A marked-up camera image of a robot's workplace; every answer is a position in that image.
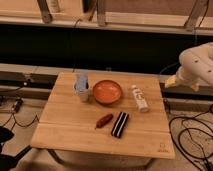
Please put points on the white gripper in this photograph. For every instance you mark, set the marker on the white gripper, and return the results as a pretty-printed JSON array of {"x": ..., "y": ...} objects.
[{"x": 183, "y": 77}]

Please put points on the white plastic bottle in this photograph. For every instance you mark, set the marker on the white plastic bottle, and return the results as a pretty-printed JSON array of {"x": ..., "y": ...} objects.
[{"x": 140, "y": 99}]

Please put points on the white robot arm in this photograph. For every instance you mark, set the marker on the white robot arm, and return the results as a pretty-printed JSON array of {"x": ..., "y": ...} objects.
[{"x": 195, "y": 63}]

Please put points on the orange ceramic bowl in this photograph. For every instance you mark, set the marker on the orange ceramic bowl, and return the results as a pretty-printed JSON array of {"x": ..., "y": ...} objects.
[{"x": 107, "y": 91}]

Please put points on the black white striped block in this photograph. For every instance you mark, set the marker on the black white striped block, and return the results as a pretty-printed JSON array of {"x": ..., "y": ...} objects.
[{"x": 119, "y": 125}]

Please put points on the brown sausage toy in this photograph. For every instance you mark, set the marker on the brown sausage toy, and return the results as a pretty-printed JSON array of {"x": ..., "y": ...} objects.
[{"x": 104, "y": 120}]

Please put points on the black object lower left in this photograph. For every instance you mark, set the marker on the black object lower left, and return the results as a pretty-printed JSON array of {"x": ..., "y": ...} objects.
[{"x": 9, "y": 159}]

